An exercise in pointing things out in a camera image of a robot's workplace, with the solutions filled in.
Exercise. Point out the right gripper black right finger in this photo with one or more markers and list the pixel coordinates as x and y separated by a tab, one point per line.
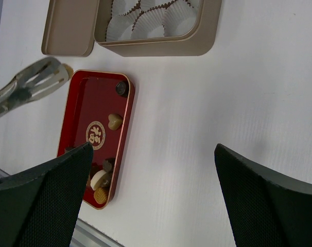
265	207

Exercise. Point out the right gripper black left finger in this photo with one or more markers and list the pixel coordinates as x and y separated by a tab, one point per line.
40	206

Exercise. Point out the metal serving tongs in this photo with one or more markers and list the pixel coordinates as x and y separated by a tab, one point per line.
33	83

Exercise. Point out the white oval chocolate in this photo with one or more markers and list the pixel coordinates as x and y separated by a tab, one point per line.
97	179

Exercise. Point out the caramel shell chocolate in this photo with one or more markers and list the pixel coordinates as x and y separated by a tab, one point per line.
101	195

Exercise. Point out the cream heart chocolate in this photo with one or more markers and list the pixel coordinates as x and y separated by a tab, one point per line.
115	121

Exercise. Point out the dark round chocolate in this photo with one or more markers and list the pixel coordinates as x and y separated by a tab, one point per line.
122	88

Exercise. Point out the red rectangular tray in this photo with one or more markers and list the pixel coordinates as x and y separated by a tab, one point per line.
91	99

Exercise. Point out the gold tin lid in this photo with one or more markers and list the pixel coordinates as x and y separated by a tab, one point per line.
69	28

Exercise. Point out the gold square tin box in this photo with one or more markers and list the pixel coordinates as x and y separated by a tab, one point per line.
157	28

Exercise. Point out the aluminium front rail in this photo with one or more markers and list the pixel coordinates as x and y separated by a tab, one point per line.
86	235

